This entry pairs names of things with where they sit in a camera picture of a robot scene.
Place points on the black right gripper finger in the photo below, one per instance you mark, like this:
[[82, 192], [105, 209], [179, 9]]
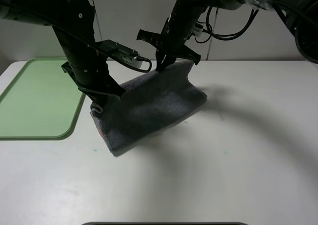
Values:
[[168, 60], [160, 57]]

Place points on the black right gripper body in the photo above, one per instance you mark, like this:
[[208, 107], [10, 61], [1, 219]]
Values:
[[172, 39]]

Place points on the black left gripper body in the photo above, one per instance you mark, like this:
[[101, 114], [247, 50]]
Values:
[[89, 70]]

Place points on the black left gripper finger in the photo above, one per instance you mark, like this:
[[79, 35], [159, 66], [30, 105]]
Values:
[[98, 101]]

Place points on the grey towel with orange pattern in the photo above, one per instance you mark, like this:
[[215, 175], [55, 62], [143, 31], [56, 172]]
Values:
[[151, 103]]

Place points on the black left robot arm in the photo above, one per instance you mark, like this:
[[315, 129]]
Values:
[[72, 22]]

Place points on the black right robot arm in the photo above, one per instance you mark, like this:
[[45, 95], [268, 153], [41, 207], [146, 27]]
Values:
[[299, 16]]

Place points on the green plastic tray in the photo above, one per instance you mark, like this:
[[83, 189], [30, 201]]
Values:
[[41, 102]]

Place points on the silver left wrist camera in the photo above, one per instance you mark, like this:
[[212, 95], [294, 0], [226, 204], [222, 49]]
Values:
[[130, 59]]

